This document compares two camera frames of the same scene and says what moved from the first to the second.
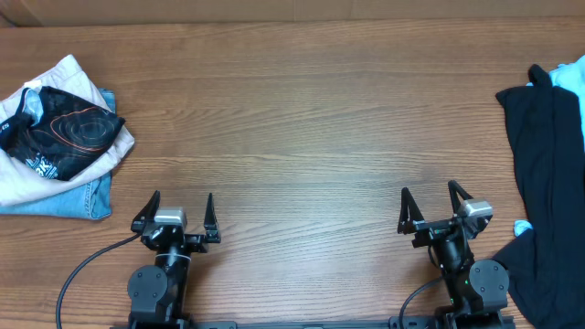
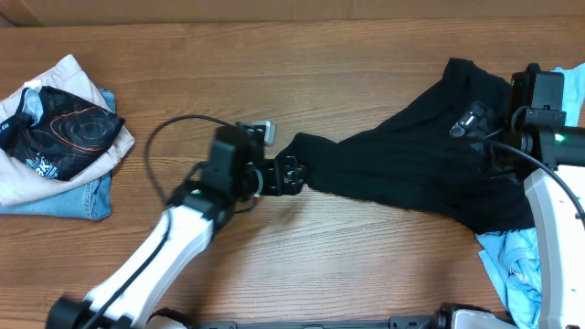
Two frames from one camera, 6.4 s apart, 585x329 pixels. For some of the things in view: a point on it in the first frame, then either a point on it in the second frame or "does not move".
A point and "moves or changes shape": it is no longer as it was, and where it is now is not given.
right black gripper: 431,229 to 506,167
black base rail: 454,322 does not move
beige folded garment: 17,181 does not move
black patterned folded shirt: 56,134 does not move
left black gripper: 197,244 to 279,185
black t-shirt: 546,269 moves or changes shape
